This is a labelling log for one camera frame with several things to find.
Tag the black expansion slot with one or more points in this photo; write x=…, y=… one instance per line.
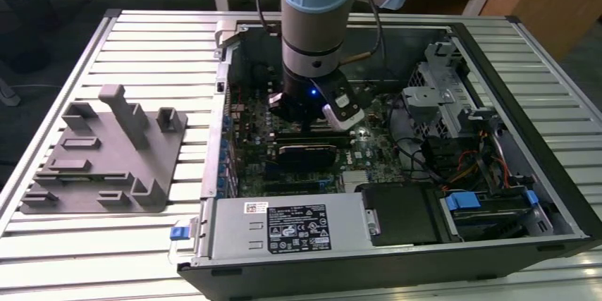
x=291, y=187

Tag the grey stand foot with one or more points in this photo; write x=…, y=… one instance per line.
x=8, y=98

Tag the silver power supply black label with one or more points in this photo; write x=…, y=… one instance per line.
x=235, y=230

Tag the silver finned chipset heatsink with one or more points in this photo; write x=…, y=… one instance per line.
x=355, y=181

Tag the grey plastic parts rack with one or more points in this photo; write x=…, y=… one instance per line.
x=117, y=160

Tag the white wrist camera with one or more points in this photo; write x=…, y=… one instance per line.
x=346, y=114

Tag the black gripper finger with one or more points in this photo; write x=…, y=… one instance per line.
x=307, y=126

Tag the black disk drive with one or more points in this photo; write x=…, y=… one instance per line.
x=488, y=225

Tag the small grey wrist camera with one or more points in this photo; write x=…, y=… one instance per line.
x=275, y=100

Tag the wooden cabinet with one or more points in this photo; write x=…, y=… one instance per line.
x=559, y=5

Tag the black plastic cover plate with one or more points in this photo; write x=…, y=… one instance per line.
x=404, y=216

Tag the small blue bay clip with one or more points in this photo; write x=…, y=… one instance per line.
x=532, y=198

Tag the green motherboard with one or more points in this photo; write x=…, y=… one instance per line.
x=376, y=132

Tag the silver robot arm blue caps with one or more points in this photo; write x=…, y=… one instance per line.
x=310, y=26

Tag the blue power supply latch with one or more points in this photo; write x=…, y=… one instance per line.
x=177, y=234

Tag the grey metal drive cage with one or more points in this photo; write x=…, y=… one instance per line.
x=423, y=100

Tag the black graphics card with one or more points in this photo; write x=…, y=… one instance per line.
x=306, y=154

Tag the black RAM stick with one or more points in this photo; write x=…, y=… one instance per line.
x=310, y=143
x=287, y=135

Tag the black open PC case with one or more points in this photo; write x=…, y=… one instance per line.
x=328, y=280

